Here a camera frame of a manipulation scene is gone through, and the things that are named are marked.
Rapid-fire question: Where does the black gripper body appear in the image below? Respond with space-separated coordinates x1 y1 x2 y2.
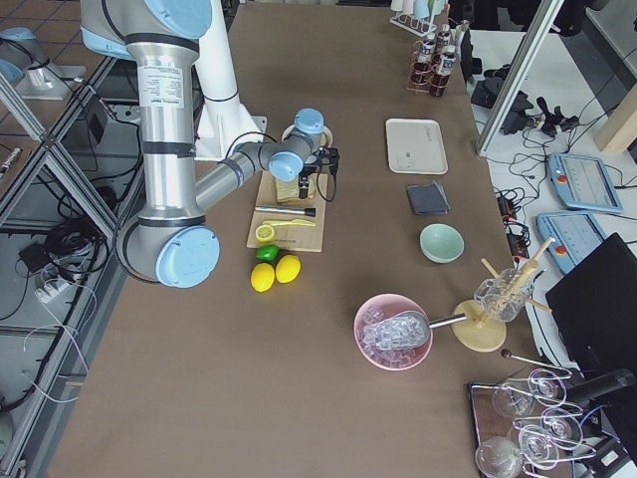
298 147 339 188

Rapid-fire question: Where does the bread slice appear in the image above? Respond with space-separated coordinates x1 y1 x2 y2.
275 176 317 204

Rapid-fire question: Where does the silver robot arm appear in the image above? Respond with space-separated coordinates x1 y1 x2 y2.
81 1 338 288

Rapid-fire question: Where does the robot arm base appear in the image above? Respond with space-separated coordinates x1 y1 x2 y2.
1 27 86 101

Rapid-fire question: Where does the cream rabbit tray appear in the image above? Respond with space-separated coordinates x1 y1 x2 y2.
385 119 448 175

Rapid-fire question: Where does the wine glass rack tray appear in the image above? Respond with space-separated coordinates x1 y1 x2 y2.
468 365 596 477

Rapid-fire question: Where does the white plate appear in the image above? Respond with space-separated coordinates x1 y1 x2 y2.
282 124 333 147

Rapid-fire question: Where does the steel muddler black tip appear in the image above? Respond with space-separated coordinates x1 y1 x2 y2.
254 205 317 217

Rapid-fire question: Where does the yellow plastic knife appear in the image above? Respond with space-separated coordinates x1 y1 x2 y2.
263 218 317 227

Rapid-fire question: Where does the wooden cutting board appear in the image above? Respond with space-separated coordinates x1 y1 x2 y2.
247 171 327 252

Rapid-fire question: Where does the half lemon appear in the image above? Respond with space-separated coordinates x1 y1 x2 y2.
255 224 276 244

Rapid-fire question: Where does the green lime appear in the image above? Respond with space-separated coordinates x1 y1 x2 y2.
256 243 280 263

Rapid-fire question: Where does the yellow lemon upper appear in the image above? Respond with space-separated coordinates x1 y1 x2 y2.
275 254 302 284

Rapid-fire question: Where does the yellow lemon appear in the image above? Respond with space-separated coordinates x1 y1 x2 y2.
275 254 302 284
250 262 276 293

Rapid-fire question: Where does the yellow lemon lower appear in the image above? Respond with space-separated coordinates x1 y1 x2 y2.
250 262 276 293

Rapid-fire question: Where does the grey folded cloth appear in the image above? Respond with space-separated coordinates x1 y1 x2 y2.
406 180 451 216

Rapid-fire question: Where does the dark drink bottle lower left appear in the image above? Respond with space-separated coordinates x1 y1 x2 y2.
429 45 456 98

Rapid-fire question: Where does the dark drink bottle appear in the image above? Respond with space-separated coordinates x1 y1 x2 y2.
414 33 436 73
434 23 452 54
429 45 456 98

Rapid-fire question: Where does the dark drink bottle upper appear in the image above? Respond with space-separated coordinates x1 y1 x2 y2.
414 33 436 73

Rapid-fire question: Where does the pink bowl with ice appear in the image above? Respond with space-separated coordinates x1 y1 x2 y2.
353 294 433 370

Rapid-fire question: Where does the green bowl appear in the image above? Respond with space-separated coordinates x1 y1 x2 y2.
419 223 465 264

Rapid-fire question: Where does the white cup rack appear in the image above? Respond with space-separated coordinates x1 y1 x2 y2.
389 0 448 38

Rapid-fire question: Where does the dark drink bottle lower right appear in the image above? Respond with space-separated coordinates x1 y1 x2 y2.
434 23 452 54

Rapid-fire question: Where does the steel ice scoop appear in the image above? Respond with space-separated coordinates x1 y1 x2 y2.
362 311 468 351

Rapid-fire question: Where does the clear glass mug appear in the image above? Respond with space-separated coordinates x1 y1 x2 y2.
474 269 533 323

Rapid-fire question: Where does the wooden cup tree stand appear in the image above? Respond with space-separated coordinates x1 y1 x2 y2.
452 237 555 353

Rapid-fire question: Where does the blue teach pendant upper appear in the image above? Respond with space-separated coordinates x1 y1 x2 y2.
547 153 623 213

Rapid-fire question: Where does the blue teach pendant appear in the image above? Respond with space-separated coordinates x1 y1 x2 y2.
547 153 623 213
535 211 607 274

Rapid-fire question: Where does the blue teach pendant lower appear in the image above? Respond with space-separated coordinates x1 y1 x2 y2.
535 211 607 274

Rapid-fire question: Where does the black laptop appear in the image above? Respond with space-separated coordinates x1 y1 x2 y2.
546 233 637 371

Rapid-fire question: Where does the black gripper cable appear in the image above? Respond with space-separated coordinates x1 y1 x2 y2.
315 161 340 203

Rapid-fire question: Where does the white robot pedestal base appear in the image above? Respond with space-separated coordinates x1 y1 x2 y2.
195 1 265 161

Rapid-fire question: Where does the copper wire bottle rack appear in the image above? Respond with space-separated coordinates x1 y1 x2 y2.
407 42 441 95

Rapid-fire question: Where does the aluminium frame post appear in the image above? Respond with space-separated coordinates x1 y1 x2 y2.
476 0 563 157

